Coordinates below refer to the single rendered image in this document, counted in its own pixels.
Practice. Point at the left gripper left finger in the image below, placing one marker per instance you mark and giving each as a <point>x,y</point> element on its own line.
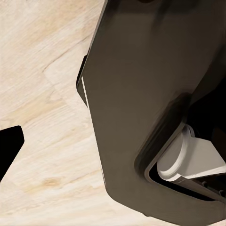
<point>11,141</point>

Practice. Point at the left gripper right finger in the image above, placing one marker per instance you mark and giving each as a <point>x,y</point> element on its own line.
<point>218,139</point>

